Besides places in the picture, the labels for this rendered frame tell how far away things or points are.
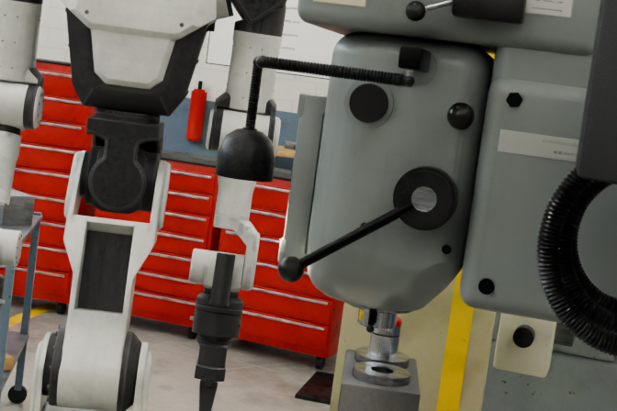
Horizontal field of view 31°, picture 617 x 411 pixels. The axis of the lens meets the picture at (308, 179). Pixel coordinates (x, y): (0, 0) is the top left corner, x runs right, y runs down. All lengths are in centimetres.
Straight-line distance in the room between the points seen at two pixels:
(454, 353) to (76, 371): 143
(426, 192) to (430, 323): 193
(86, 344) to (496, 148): 97
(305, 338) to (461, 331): 301
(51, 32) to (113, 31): 951
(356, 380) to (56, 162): 495
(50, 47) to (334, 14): 1028
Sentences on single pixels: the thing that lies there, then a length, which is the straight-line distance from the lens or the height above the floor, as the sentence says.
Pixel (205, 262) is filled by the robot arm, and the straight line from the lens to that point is 206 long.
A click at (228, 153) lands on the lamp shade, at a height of 146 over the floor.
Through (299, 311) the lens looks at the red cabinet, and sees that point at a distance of 607.
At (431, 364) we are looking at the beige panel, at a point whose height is 82.
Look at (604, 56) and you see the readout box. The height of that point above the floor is 162.
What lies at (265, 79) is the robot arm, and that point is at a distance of 205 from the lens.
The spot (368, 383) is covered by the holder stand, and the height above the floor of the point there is 112.
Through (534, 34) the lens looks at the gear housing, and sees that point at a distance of 123.
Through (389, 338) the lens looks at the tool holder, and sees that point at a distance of 183.
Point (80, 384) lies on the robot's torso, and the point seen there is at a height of 100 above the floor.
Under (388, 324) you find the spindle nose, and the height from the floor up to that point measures 129.
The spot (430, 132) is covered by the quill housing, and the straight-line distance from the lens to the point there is 125.
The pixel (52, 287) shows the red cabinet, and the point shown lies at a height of 16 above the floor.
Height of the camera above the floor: 157
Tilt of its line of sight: 5 degrees down
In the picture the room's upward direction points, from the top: 8 degrees clockwise
